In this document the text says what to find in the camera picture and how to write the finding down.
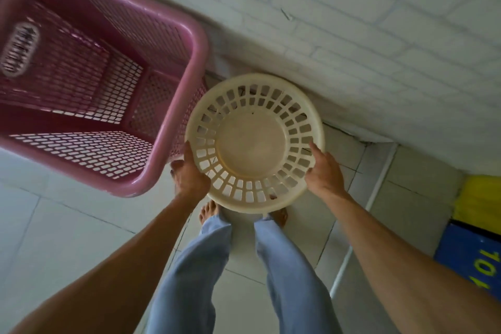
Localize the person's right hand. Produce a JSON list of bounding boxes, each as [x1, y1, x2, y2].
[[304, 142, 349, 200]]

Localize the person's left hand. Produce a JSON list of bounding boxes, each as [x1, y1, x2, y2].
[[170, 141, 212, 205]]

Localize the cream round plastic basket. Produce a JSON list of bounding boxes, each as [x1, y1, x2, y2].
[[184, 73, 326, 214]]

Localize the person's left forearm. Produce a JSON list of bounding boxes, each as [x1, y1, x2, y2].
[[9, 193, 204, 334]]

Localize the person's left foot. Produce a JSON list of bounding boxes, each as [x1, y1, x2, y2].
[[198, 200, 221, 225]]

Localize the person's foot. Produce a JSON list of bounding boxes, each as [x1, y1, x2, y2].
[[198, 200, 221, 225], [268, 207, 289, 229]]

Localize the person's right foot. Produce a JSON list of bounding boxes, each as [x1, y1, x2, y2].
[[268, 207, 289, 229]]

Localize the grey concrete plinth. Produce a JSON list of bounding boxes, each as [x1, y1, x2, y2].
[[330, 141, 467, 334]]

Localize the light grey trousers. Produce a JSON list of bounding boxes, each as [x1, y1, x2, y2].
[[145, 214, 343, 334]]

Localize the blue label strip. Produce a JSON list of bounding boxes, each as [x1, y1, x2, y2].
[[433, 220, 501, 301]]

